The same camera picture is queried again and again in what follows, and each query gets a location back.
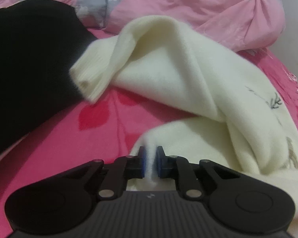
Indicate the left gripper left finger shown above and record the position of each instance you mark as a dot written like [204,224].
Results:
[64,201]

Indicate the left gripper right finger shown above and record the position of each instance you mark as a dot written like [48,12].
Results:
[236,201]

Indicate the cream white fleece sweater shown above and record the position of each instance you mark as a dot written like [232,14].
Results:
[239,119]

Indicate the pink floral bed blanket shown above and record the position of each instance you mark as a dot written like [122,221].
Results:
[120,122]

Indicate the black folded garment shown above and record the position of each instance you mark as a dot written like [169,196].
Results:
[40,40]

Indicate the pink patterned duvet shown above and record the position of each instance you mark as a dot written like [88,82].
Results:
[236,24]

